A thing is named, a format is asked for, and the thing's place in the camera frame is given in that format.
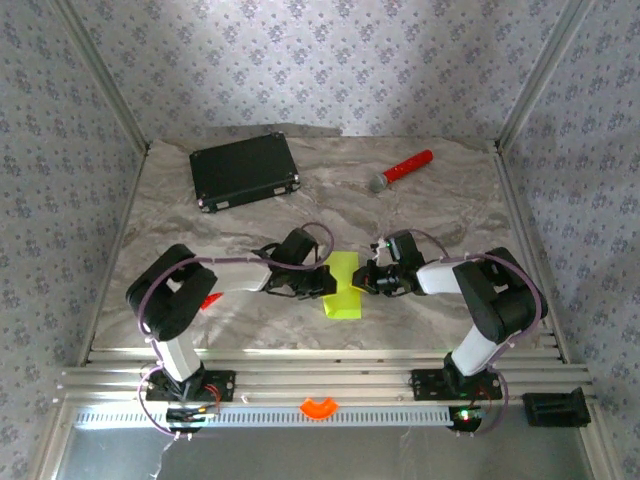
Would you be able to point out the yellow-green paper sheet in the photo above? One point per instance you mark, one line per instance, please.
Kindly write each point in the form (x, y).
(342, 305)

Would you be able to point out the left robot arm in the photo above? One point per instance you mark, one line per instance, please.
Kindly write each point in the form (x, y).
(240, 280)

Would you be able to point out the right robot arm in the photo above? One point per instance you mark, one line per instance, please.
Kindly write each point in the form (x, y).
(440, 277)

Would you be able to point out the red toy brick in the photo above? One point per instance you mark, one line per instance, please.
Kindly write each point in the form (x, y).
(212, 301)

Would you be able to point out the red toy microphone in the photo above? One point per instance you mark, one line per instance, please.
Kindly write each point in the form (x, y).
(407, 165)

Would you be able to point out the black hard case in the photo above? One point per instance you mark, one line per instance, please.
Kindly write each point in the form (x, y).
(245, 170)

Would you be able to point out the small black circuit board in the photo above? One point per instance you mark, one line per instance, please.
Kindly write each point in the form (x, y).
(190, 415)
(465, 416)

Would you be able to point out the black plastic holder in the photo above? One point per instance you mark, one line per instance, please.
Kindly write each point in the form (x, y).
(555, 407)

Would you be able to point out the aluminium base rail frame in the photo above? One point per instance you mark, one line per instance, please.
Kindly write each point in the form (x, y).
(320, 375)

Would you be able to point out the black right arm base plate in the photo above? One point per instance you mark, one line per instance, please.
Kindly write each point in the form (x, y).
(425, 385)

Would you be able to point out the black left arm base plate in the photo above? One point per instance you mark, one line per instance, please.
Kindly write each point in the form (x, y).
(222, 385)

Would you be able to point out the aluminium side rail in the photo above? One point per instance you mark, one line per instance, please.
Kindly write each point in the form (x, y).
(530, 250)
(112, 255)

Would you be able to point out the aluminium frame post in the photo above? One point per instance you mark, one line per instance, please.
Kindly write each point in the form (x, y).
(542, 75)
(100, 75)

